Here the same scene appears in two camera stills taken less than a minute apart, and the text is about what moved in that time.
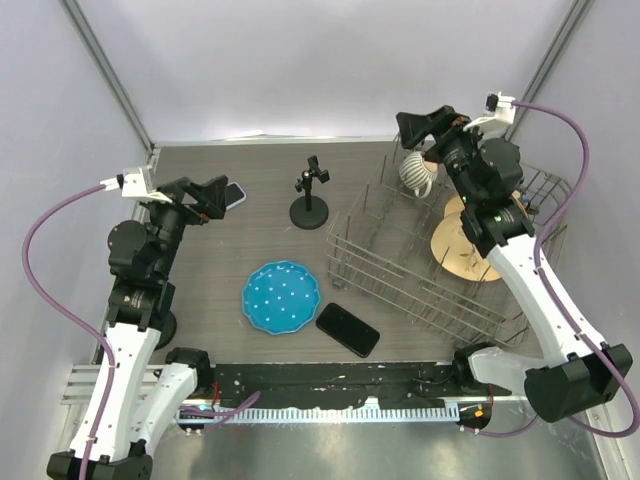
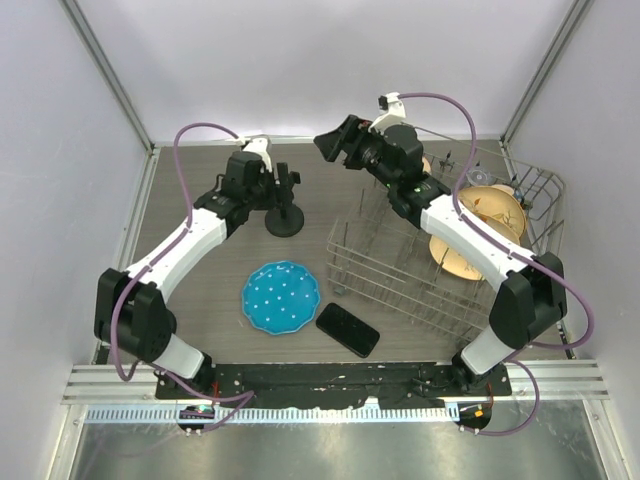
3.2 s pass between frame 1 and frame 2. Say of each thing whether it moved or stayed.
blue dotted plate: stayed
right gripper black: moved
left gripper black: moved
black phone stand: moved
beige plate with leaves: stayed
